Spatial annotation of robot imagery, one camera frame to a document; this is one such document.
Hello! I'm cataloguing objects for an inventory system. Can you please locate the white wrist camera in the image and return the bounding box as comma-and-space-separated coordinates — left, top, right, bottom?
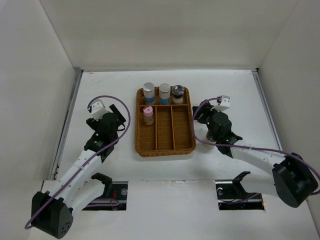
214, 95, 231, 112
87, 99, 109, 121

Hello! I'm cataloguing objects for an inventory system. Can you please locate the purple cable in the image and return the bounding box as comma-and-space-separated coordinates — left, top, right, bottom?
24, 95, 132, 230
191, 97, 320, 196

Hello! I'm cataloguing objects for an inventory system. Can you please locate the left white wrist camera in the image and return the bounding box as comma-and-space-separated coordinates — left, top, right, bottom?
87, 99, 109, 121

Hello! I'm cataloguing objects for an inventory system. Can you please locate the brown wicker divided tray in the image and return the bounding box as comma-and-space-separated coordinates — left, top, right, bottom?
135, 86, 196, 157

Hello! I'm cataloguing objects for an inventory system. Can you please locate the black round cap spice bottle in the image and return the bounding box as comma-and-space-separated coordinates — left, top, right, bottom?
203, 134, 216, 150

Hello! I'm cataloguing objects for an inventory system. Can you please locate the silver lid blue label jar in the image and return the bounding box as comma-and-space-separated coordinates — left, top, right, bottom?
142, 82, 156, 105

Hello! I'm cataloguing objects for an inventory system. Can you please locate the pink cap spice bottle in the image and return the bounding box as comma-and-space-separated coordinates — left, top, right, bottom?
143, 105, 155, 126

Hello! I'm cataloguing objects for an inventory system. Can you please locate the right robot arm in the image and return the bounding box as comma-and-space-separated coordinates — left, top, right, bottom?
192, 97, 320, 208

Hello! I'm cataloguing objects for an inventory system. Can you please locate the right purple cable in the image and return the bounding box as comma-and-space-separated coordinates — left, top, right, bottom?
191, 97, 320, 196

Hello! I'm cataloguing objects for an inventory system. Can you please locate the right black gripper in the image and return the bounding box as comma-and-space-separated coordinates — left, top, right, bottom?
192, 102, 224, 141

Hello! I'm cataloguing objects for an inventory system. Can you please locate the grey lid grinder bottle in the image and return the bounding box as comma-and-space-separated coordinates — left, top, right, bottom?
171, 85, 185, 104

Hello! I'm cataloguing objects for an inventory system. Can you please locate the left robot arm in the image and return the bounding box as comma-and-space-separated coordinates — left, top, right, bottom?
26, 100, 126, 239

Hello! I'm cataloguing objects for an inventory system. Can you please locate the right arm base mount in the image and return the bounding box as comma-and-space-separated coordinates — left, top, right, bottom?
215, 171, 265, 211

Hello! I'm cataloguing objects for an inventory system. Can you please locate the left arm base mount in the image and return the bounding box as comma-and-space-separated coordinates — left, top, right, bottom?
83, 173, 129, 211

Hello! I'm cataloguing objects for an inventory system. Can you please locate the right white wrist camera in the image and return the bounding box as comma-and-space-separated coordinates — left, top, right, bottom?
214, 95, 231, 112

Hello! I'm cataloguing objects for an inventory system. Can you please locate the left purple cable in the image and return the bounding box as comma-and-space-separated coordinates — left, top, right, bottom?
24, 95, 132, 230

